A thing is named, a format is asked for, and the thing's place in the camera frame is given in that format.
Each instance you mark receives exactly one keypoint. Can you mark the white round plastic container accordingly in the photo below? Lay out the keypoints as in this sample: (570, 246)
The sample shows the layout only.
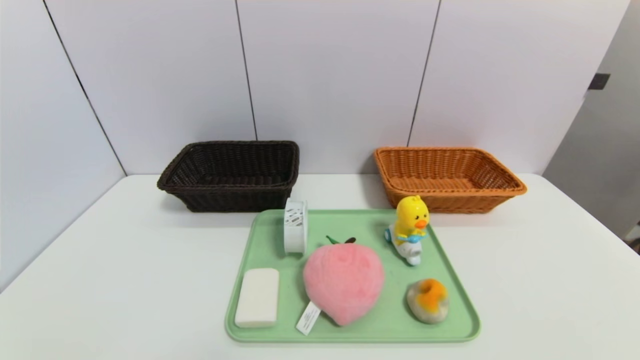
(295, 230)

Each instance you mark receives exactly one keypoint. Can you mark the light green plastic tray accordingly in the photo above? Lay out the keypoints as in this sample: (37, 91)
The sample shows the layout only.
(270, 250)

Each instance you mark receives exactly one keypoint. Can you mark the dark brown wicker basket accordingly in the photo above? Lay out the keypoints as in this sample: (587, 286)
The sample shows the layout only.
(250, 170)

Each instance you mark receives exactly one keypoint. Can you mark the small black wall bracket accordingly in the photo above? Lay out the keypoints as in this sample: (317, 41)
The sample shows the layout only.
(598, 81)

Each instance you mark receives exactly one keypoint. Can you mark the fried egg toy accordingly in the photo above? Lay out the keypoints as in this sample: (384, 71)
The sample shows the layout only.
(427, 302)

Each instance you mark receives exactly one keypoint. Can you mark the pink plush peach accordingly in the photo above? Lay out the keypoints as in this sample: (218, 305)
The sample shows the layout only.
(342, 282)

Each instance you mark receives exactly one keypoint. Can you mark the white soap bar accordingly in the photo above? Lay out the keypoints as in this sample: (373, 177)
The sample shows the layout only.
(257, 297)

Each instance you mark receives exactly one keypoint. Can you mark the yellow duck scooter toy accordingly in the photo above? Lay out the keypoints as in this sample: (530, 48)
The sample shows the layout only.
(411, 217)

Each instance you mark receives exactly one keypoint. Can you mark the orange wicker basket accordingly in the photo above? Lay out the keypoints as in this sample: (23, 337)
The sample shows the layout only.
(450, 167)

